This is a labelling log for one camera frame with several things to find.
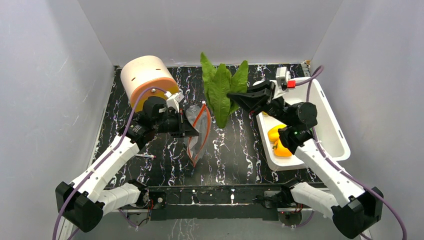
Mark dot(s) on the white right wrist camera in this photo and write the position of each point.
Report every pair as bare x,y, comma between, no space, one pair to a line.
283,78

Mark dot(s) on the small pen on table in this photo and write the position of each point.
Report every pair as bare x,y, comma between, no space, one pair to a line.
149,156

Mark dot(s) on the green leafy vegetable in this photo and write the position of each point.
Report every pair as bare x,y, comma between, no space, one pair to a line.
217,83

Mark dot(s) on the yellow bell pepper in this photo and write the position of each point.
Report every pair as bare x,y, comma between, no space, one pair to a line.
280,151
273,134

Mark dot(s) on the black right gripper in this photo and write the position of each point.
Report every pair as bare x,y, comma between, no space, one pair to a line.
268,96

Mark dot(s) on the cream orange cylinder container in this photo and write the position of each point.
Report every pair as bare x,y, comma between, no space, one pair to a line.
144,77

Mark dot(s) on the white plastic bin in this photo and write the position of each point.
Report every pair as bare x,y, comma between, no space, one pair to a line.
327,130

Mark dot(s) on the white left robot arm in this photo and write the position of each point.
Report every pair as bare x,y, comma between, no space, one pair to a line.
85,200

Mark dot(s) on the clear zip bag orange zipper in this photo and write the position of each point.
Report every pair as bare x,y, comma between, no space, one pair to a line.
200,118

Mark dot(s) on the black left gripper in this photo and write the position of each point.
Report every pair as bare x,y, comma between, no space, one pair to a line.
185,128

